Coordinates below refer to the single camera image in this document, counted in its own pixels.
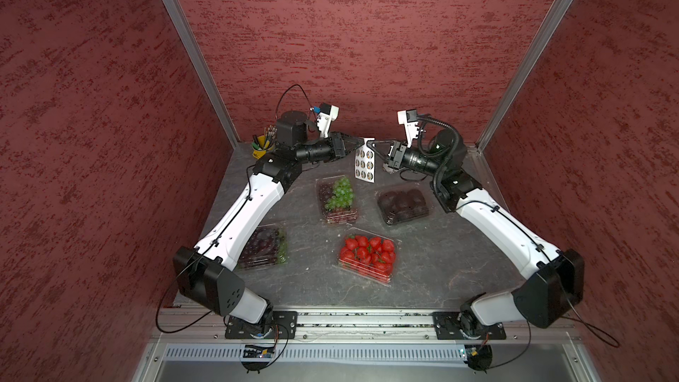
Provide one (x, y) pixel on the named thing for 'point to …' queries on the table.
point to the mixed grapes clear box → (337, 199)
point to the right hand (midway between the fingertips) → (365, 150)
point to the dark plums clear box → (401, 202)
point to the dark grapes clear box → (267, 246)
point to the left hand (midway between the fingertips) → (361, 148)
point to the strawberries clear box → (368, 255)
